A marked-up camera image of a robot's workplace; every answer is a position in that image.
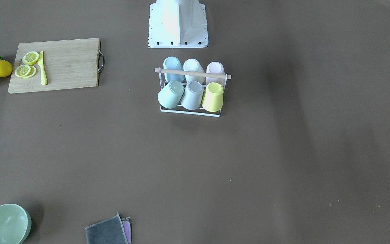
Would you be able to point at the mint green plastic cup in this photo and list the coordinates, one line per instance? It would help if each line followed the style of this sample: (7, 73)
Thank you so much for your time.
(169, 97)

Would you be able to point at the pink plastic cup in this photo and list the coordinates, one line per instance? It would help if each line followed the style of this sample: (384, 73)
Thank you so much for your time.
(215, 68)

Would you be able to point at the grey plastic cup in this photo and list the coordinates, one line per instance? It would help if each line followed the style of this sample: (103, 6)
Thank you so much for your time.
(192, 96)

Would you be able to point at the yellow plastic cup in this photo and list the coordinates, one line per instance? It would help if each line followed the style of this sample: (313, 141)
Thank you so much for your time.
(213, 97)

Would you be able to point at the cream white plastic cup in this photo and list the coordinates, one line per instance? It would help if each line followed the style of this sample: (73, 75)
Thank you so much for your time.
(192, 65)

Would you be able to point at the light blue plastic cup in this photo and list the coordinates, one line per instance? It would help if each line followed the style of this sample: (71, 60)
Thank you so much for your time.
(174, 64)

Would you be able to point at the purple folded cloth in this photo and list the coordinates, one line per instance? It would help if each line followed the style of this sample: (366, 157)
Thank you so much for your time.
(127, 229)

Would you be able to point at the bamboo cutting board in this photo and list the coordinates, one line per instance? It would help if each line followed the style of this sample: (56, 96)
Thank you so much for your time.
(68, 64)

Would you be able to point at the grey folded cloth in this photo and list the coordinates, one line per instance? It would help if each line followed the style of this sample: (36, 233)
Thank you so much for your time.
(109, 231)

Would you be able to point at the yellow plastic knife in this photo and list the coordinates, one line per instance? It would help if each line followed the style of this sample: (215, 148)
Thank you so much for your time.
(40, 62)

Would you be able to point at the lemon slice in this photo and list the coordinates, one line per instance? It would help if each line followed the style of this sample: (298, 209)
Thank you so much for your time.
(30, 58)
(25, 71)

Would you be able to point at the green ceramic bowl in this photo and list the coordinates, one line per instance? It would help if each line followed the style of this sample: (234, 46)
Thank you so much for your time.
(15, 224)

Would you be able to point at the white wire cup rack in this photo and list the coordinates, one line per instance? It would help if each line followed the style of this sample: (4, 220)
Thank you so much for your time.
(179, 108)

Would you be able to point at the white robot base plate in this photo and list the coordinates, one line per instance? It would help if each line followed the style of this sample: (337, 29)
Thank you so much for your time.
(178, 24)

